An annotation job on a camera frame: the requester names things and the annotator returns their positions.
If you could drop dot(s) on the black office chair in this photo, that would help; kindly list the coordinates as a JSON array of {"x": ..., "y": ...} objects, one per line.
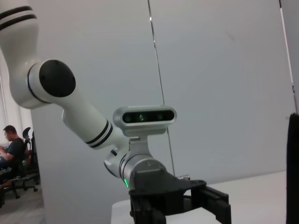
[
  {"x": 28, "y": 137},
  {"x": 17, "y": 173}
]

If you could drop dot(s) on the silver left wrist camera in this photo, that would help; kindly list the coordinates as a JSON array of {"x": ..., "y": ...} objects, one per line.
[{"x": 144, "y": 116}]

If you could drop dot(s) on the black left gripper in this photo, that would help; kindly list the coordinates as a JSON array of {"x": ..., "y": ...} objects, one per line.
[{"x": 154, "y": 186}]

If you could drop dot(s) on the seated person dark shirt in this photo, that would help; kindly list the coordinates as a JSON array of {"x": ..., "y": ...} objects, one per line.
[{"x": 14, "y": 149}]

